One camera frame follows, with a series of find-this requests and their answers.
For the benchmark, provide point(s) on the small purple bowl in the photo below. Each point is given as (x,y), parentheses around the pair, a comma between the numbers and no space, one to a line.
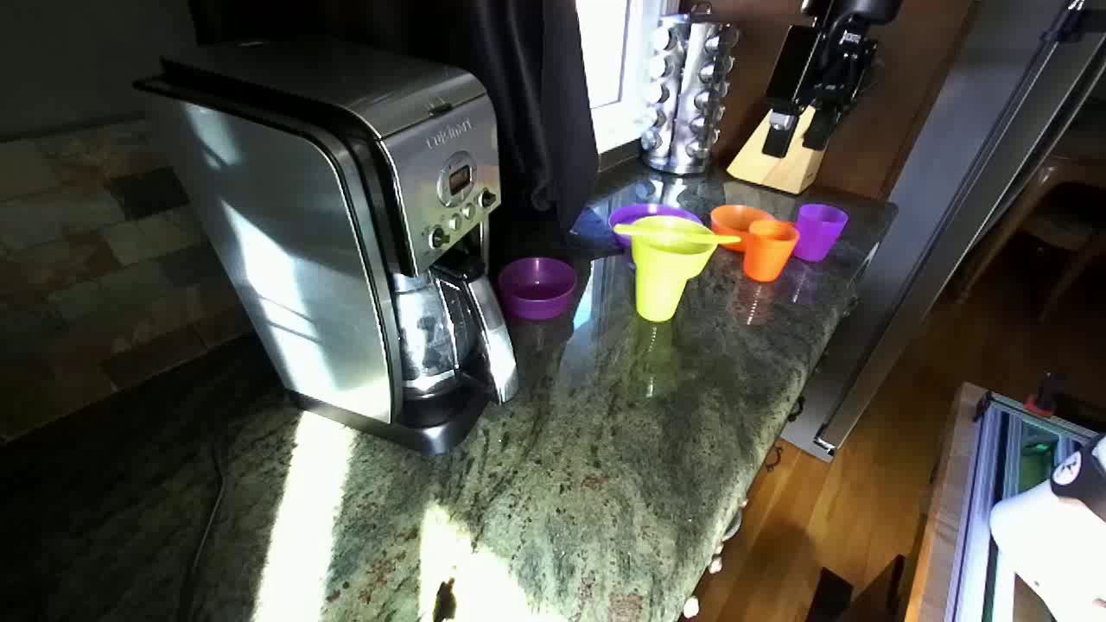
(537,293)

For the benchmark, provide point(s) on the yellow-green cup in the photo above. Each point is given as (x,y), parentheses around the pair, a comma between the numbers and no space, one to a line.
(663,292)

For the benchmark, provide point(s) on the purple plastic bowl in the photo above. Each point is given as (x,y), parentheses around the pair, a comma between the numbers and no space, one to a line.
(643,212)

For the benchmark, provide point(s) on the orange cup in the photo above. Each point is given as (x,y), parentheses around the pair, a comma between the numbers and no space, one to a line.
(767,255)

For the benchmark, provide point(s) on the wooden knife block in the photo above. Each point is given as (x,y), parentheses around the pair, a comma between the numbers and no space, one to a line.
(782,167)

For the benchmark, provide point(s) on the purple cup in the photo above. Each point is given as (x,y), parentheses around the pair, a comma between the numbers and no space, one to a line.
(820,236)

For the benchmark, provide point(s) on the glass coffee carafe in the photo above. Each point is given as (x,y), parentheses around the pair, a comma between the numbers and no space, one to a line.
(433,331)

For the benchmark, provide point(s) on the yellow spoon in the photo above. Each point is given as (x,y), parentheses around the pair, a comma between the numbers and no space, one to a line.
(719,240)

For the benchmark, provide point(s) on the chrome spice rack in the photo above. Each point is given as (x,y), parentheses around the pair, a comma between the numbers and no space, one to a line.
(686,106)

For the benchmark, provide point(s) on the window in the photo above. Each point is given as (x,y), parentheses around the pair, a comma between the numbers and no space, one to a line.
(611,57)

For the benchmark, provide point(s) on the stainless steel coffee maker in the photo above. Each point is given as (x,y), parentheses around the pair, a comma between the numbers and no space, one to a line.
(287,229)

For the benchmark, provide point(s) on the stainless steel refrigerator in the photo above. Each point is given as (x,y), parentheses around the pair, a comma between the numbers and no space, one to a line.
(957,172)

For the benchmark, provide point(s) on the grey storage bin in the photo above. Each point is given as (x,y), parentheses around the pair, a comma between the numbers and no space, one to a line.
(979,484)

